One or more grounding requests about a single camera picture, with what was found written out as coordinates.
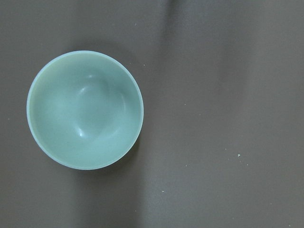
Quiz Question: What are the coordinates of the light green bowl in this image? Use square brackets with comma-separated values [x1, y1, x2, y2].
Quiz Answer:
[26, 50, 144, 170]

